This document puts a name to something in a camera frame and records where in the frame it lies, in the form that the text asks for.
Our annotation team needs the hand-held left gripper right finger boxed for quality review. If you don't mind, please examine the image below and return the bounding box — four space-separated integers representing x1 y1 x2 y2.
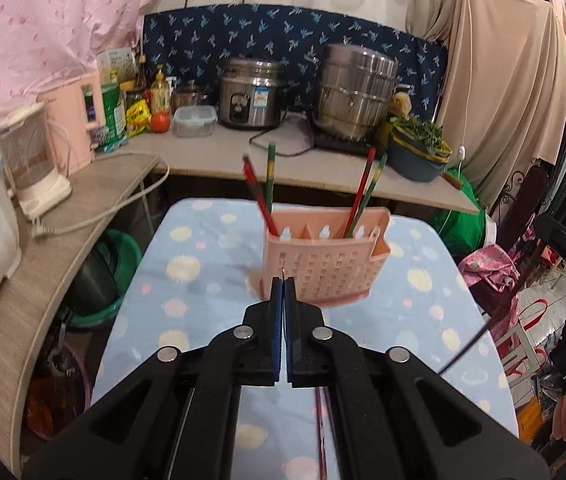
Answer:
285 277 550 480

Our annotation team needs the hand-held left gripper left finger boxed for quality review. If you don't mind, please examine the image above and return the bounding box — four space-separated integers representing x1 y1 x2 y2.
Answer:
22 277 284 480

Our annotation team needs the pink perforated utensil holder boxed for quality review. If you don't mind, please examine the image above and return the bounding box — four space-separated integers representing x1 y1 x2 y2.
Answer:
259 206 392 306

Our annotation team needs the dark red chopstick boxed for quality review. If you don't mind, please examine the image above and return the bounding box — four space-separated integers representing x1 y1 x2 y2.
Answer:
438 260 539 377
280 267 327 480

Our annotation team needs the bright red chopstick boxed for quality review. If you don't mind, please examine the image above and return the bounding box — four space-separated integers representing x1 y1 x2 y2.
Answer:
343 148 378 237
243 155 279 236

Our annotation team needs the green chopstick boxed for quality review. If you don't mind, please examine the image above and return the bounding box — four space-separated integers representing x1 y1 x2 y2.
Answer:
265 142 277 215
349 154 389 237

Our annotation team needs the dark brown chair back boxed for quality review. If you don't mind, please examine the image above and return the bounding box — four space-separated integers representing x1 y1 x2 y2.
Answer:
500 164 550 257

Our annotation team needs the pink floral cloth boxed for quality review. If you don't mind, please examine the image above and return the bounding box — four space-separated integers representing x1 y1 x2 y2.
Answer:
457 244 520 294

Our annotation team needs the blue polka dot tablecloth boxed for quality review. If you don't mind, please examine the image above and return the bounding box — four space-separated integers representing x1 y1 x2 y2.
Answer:
90 197 519 480

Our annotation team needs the green bag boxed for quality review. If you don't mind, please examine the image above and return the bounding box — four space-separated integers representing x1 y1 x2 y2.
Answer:
430 170 487 257

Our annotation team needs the green plastic basin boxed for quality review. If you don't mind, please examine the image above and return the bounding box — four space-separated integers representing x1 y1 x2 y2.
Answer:
65 230 143 329

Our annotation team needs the beige curtain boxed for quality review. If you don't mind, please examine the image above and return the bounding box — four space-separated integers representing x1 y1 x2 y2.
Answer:
407 0 566 207

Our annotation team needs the dark blue plastic basin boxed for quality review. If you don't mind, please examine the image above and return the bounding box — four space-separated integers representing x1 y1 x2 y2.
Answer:
387 135 451 183

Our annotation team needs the dark steel pot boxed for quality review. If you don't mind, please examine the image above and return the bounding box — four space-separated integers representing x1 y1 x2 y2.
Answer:
75 245 124 312

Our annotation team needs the bunch of leafy greens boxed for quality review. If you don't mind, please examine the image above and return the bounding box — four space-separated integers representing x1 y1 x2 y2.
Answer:
385 115 446 153

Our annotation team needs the black induction cooker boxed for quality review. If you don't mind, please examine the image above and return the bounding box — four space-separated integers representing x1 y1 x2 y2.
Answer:
312 130 380 157

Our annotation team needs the pink plastic basket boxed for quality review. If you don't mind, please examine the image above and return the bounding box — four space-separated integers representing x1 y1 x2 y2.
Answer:
27 342 92 442

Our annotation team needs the yellowish lumpy vegetable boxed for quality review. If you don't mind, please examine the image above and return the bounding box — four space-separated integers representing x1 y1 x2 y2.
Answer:
388 92 412 119

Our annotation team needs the clear lidded food container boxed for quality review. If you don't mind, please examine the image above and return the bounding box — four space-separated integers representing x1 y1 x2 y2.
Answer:
173 106 216 138

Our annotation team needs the steel rice cooker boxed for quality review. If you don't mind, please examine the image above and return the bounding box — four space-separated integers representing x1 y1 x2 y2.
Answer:
218 57 285 131

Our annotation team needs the orange plastic bag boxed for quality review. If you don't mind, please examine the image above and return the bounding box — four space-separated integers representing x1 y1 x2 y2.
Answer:
27 375 86 437

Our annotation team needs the stacked steel steamer pot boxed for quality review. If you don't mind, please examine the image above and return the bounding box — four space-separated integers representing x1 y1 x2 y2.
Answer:
311 43 400 142

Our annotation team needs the small steel lidded pot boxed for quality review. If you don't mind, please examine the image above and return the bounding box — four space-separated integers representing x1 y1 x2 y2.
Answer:
172 80 210 111

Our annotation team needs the yellow snack packet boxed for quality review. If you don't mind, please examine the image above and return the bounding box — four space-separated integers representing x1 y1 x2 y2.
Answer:
126 100 153 137

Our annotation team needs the yellow oil bottle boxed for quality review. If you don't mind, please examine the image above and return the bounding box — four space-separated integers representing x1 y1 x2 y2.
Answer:
150 64 172 113

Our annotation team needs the pink water boiler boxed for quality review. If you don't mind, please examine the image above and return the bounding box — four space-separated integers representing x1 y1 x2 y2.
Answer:
37 71 104 177

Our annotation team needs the white clear-top appliance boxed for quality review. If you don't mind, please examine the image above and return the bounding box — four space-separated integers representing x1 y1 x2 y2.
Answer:
0 102 73 221

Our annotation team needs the dark blue floral cloth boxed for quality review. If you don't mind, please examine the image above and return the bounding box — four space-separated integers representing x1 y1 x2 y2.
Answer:
141 3 450 127

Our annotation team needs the white and green carton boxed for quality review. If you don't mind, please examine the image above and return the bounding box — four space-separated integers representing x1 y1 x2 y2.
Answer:
96 47 139 84

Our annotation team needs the pink dotted cloth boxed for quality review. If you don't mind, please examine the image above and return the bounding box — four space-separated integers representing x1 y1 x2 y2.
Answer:
0 0 185 134

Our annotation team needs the white cord with switch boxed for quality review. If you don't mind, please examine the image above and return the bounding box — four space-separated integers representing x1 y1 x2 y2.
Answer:
456 0 475 165

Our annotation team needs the black power cord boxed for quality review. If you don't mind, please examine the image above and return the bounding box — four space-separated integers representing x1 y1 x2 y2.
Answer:
248 110 317 159

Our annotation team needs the white power cable with plug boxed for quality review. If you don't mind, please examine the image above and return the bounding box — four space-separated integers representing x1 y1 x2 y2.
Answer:
30 152 172 241

